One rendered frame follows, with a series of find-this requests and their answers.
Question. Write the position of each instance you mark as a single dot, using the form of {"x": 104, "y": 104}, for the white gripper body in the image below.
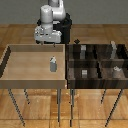
{"x": 47, "y": 34}

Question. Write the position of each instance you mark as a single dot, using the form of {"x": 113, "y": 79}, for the grey milk carton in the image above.
{"x": 53, "y": 65}

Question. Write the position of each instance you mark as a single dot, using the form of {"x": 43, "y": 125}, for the dark wooden compartment bin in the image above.
{"x": 96, "y": 81}

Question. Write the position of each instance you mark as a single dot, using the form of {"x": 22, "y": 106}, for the small black diamond marker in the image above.
{"x": 77, "y": 41}

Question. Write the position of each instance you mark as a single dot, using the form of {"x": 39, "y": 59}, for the wooden tray table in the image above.
{"x": 30, "y": 63}

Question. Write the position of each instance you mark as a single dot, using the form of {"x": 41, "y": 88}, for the grey tall box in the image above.
{"x": 82, "y": 52}

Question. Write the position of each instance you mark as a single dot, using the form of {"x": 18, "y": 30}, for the small grey cube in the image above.
{"x": 84, "y": 73}

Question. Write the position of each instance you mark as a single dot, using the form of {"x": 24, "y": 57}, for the grey metal table leg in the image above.
{"x": 26, "y": 96}
{"x": 104, "y": 96}
{"x": 114, "y": 107}
{"x": 59, "y": 105}
{"x": 15, "y": 106}
{"x": 71, "y": 108}

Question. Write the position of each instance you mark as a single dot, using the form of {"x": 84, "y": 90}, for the small pale flat item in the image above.
{"x": 117, "y": 69}

